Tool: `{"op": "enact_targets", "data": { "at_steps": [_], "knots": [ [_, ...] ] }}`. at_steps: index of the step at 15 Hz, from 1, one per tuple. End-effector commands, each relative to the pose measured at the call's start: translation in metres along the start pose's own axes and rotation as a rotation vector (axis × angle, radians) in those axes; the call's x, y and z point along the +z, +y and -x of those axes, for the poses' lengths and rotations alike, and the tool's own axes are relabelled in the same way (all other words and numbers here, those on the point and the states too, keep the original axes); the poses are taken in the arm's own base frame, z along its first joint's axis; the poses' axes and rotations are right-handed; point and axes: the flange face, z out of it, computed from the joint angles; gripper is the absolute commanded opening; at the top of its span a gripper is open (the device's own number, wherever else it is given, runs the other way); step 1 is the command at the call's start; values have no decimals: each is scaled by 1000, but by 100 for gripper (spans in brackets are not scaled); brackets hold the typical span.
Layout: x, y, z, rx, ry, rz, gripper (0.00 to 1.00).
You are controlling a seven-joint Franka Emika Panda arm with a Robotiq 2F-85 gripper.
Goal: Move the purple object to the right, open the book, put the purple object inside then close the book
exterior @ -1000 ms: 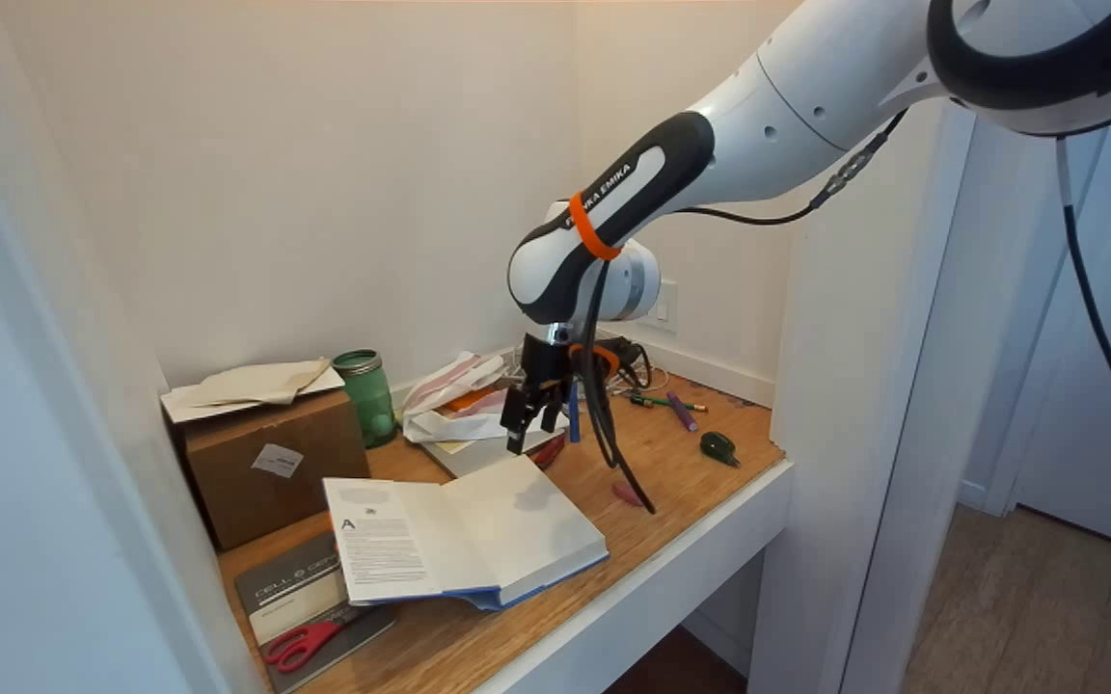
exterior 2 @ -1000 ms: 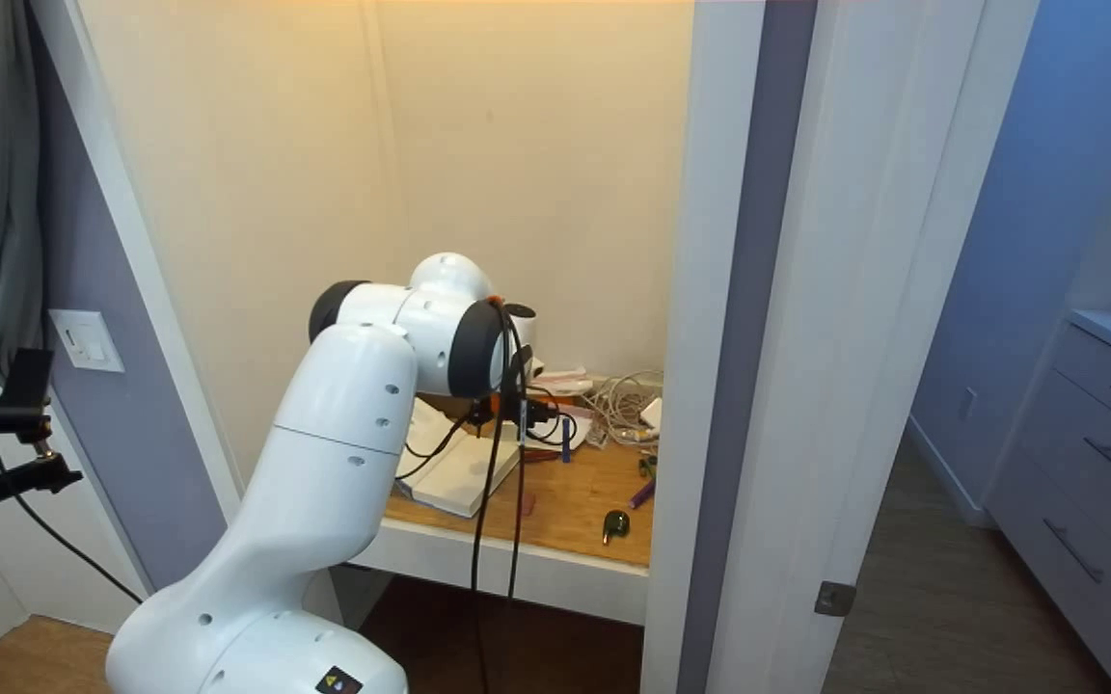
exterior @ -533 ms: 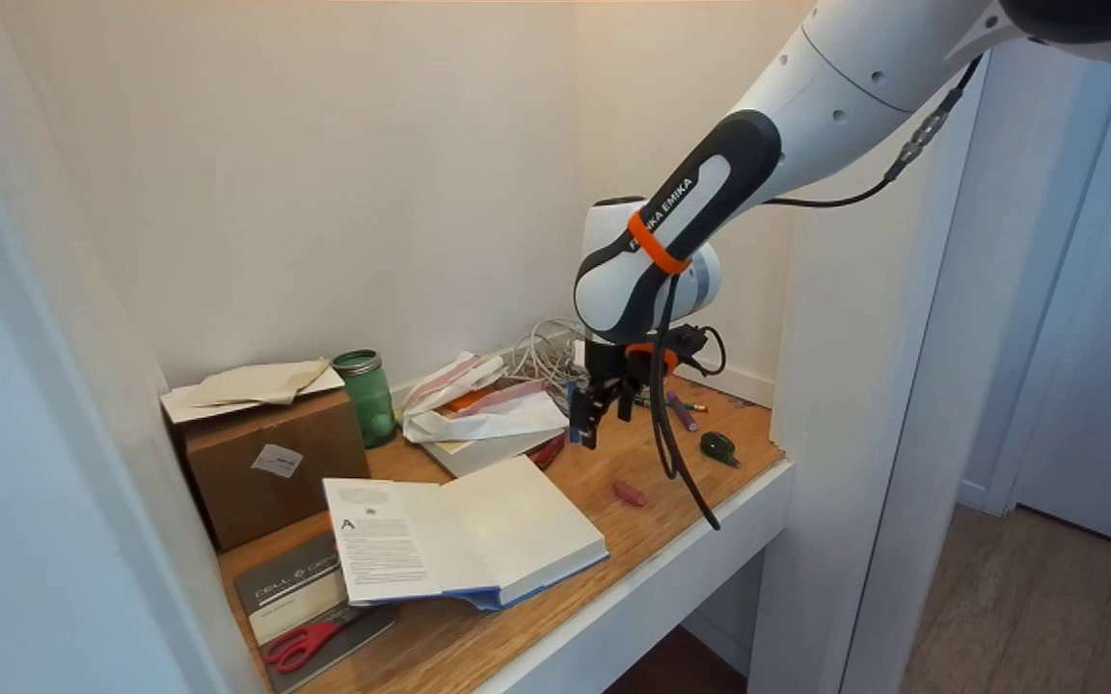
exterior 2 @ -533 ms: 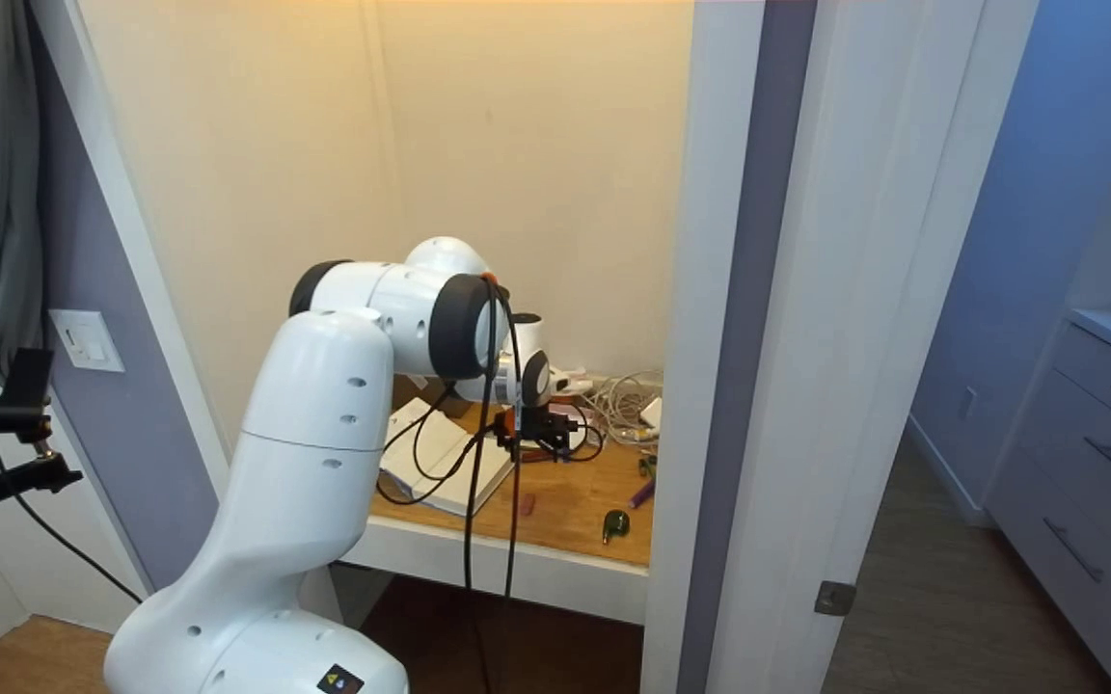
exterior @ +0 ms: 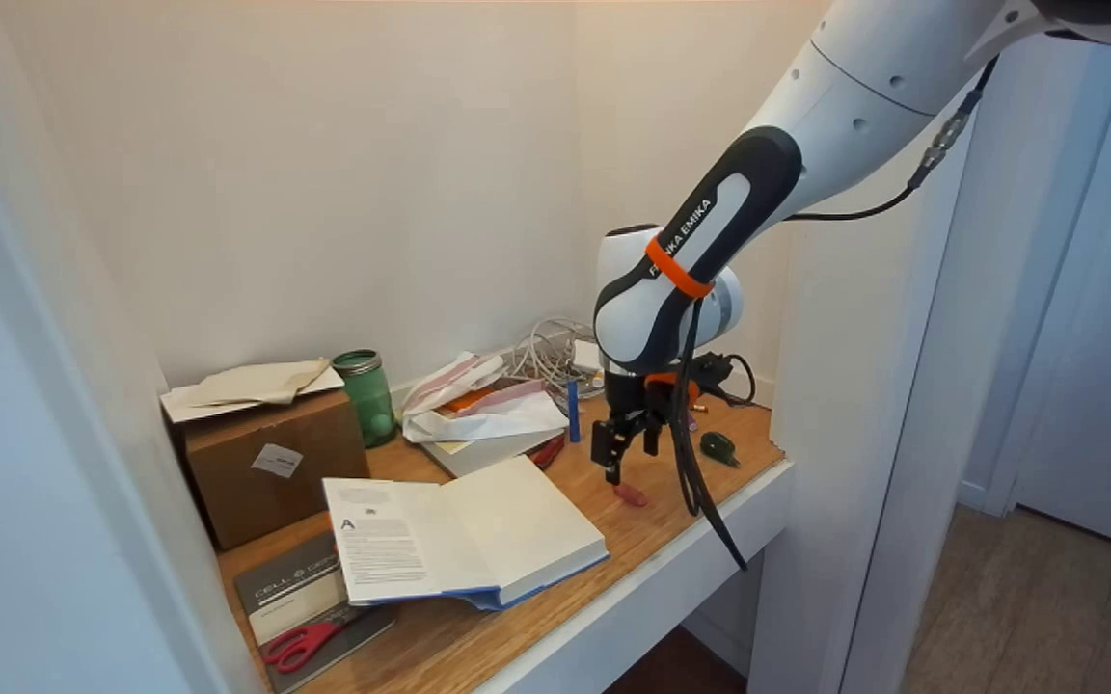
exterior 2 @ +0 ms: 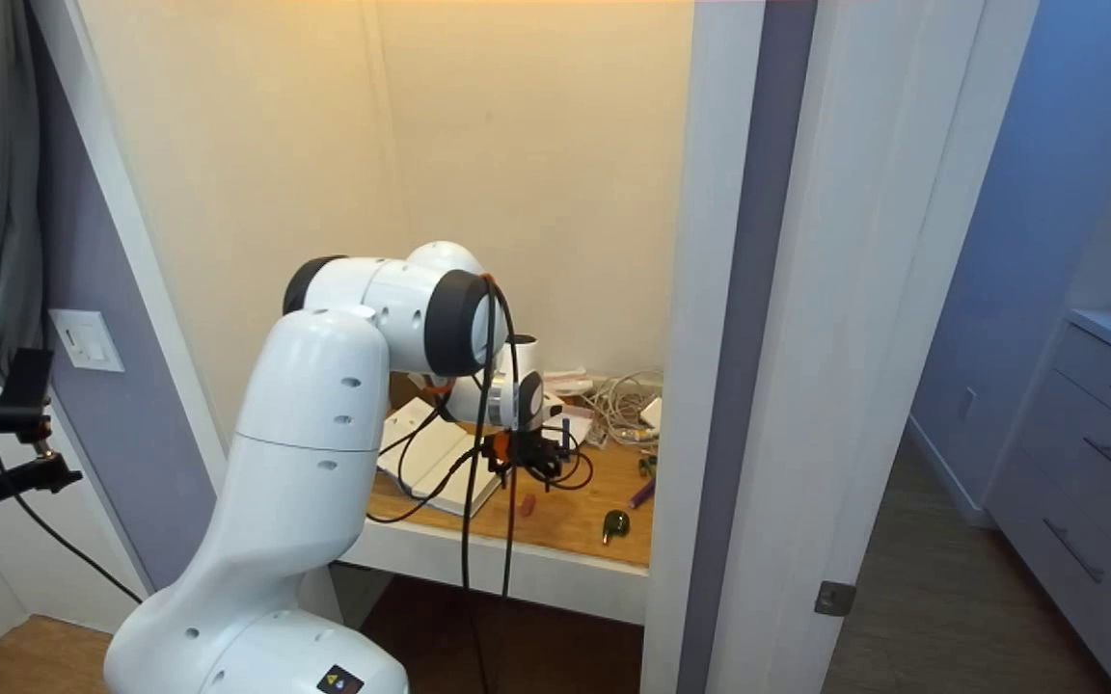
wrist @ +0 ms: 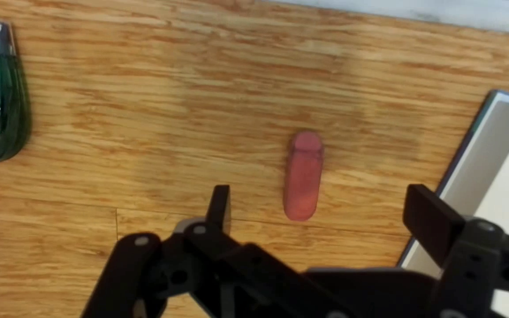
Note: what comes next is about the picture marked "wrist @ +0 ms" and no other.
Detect book with colourful cover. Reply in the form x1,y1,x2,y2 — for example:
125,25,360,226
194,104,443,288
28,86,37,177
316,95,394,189
395,88,509,318

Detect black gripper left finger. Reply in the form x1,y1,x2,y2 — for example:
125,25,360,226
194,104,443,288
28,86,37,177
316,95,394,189
81,182,326,318

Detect small pinkish purple capsule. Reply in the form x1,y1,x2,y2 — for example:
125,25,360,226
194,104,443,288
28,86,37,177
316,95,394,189
281,129,325,222

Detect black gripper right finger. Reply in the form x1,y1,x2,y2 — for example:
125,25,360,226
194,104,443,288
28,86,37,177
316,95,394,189
402,182,509,318

